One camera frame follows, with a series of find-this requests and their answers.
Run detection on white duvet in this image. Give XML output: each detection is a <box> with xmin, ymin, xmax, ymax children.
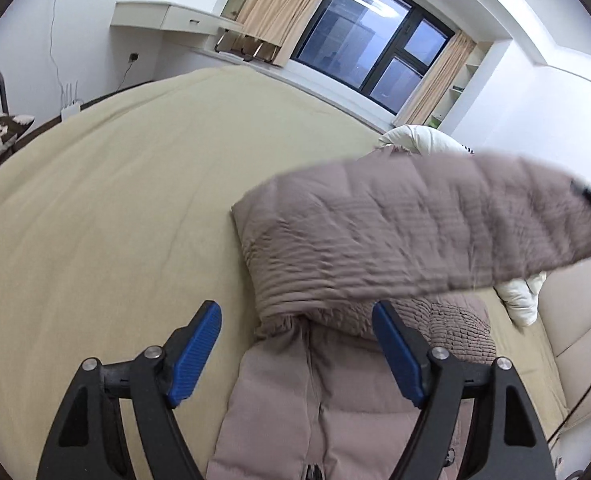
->
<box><xmin>379</xmin><ymin>124</ymin><xmax>549</xmax><ymax>328</ymax></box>

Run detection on dark framed window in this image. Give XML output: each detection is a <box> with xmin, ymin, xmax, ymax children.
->
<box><xmin>291</xmin><ymin>0</ymin><xmax>459</xmax><ymax>113</ymax></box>

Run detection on mauve quilted down jacket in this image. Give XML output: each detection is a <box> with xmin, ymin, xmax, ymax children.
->
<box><xmin>206</xmin><ymin>152</ymin><xmax>591</xmax><ymax>480</ymax></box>

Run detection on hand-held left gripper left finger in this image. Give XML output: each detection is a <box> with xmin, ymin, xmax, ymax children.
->
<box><xmin>36</xmin><ymin>300</ymin><xmax>223</xmax><ymax>480</ymax></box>

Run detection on beige curtain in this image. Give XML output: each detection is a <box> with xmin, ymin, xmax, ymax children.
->
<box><xmin>400</xmin><ymin>32</ymin><xmax>477</xmax><ymax>126</ymax></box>
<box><xmin>235</xmin><ymin>0</ymin><xmax>346</xmax><ymax>67</ymax></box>

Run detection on bed with beige sheet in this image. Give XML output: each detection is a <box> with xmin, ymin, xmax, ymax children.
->
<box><xmin>0</xmin><ymin>66</ymin><xmax>571</xmax><ymax>480</ymax></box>

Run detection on beige padded headboard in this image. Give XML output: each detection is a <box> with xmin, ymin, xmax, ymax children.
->
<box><xmin>538</xmin><ymin>250</ymin><xmax>591</xmax><ymax>431</ymax></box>

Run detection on white power cable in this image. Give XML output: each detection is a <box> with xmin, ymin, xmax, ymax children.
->
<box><xmin>48</xmin><ymin>0</ymin><xmax>76</xmax><ymax>106</ymax></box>

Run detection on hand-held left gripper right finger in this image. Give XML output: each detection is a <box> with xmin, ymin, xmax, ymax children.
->
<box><xmin>372</xmin><ymin>300</ymin><xmax>559</xmax><ymax>480</ymax></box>

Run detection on white router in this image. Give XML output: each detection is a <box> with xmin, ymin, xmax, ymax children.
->
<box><xmin>58</xmin><ymin>80</ymin><xmax>83</xmax><ymax>121</ymax></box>

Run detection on small folding table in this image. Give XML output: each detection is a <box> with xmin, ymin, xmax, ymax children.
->
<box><xmin>214</xmin><ymin>29</ymin><xmax>281</xmax><ymax>63</ymax></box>

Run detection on black cable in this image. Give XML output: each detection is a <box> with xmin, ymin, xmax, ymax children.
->
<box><xmin>547</xmin><ymin>330</ymin><xmax>591</xmax><ymax>456</ymax></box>

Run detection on white floating desk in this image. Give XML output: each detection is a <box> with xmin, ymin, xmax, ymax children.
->
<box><xmin>110</xmin><ymin>1</ymin><xmax>243</xmax><ymax>36</ymax></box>

